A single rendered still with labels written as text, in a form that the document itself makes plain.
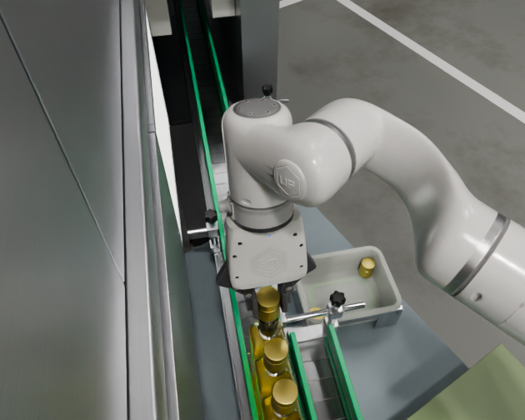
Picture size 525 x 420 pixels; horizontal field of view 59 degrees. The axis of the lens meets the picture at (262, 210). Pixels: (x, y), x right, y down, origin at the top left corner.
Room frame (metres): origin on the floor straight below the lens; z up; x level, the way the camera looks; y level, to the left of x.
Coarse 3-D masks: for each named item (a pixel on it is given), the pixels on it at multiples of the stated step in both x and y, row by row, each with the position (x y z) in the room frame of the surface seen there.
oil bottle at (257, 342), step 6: (252, 324) 0.32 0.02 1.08; (252, 330) 0.31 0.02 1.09; (258, 330) 0.31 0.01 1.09; (282, 330) 0.31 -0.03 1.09; (252, 336) 0.30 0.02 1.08; (258, 336) 0.30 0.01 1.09; (276, 336) 0.30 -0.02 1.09; (282, 336) 0.30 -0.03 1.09; (252, 342) 0.30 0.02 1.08; (258, 342) 0.29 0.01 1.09; (264, 342) 0.29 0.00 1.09; (252, 348) 0.29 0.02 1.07; (258, 348) 0.28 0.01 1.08; (252, 354) 0.29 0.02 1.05; (258, 354) 0.28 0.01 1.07; (252, 360) 0.29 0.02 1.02; (252, 366) 0.29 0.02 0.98; (252, 372) 0.30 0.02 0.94; (252, 378) 0.30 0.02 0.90
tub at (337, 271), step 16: (320, 256) 0.61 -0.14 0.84; (336, 256) 0.61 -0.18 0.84; (352, 256) 0.62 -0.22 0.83; (368, 256) 0.63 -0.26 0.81; (320, 272) 0.60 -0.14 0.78; (336, 272) 0.61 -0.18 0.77; (352, 272) 0.61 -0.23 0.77; (384, 272) 0.57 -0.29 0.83; (304, 288) 0.56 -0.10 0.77; (320, 288) 0.56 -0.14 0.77; (336, 288) 0.56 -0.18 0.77; (352, 288) 0.56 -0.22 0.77; (368, 288) 0.56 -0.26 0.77; (384, 288) 0.54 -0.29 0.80; (304, 304) 0.48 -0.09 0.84; (320, 304) 0.52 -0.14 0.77; (368, 304) 0.52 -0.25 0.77; (384, 304) 0.52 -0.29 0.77; (400, 304) 0.48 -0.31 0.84; (320, 320) 0.45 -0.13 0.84
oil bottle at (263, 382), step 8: (256, 360) 0.27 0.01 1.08; (288, 360) 0.27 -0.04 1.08; (256, 368) 0.26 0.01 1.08; (264, 368) 0.25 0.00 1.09; (288, 368) 0.25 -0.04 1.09; (256, 376) 0.25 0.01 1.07; (264, 376) 0.24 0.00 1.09; (280, 376) 0.24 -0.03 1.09; (288, 376) 0.24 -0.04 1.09; (256, 384) 0.25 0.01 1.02; (264, 384) 0.23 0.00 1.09; (272, 384) 0.23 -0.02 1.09; (256, 392) 0.25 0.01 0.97; (264, 392) 0.22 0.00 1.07; (256, 400) 0.26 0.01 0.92
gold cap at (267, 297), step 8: (264, 288) 0.32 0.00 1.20; (272, 288) 0.32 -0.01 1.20; (264, 296) 0.31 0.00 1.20; (272, 296) 0.31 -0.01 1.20; (280, 296) 0.31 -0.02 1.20; (264, 304) 0.30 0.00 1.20; (272, 304) 0.30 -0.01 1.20; (264, 312) 0.29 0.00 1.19; (272, 312) 0.29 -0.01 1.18; (264, 320) 0.29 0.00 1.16; (272, 320) 0.29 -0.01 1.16
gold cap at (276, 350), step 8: (272, 344) 0.26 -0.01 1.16; (280, 344) 0.26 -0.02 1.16; (264, 352) 0.25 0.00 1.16; (272, 352) 0.25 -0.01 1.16; (280, 352) 0.25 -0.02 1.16; (264, 360) 0.25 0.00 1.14; (272, 360) 0.24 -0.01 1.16; (280, 360) 0.24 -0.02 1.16; (272, 368) 0.24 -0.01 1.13; (280, 368) 0.24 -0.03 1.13
